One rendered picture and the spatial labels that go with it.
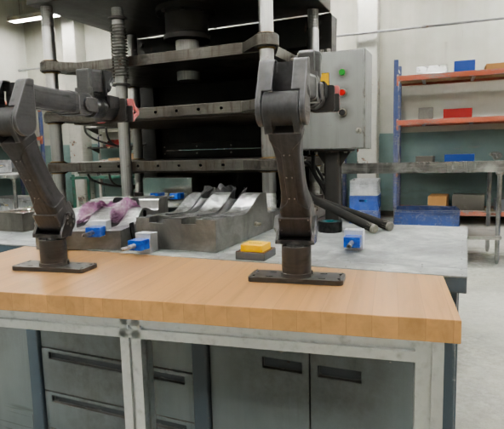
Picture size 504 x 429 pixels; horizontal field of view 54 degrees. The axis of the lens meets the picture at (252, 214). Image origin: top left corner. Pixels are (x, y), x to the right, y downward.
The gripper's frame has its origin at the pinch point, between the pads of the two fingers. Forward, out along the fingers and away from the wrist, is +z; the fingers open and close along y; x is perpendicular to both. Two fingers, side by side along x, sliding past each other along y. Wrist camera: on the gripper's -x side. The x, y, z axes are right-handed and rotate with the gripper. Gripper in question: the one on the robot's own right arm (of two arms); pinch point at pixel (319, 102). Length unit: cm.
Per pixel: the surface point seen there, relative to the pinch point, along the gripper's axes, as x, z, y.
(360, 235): 36.0, -5.7, -11.5
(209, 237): 36.2, -14.2, 28.4
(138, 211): 31, 4, 59
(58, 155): 11, 77, 143
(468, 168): 28, 340, -87
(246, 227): 36.1, 5.6, 23.5
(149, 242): 37, -18, 44
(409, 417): 77, -22, -24
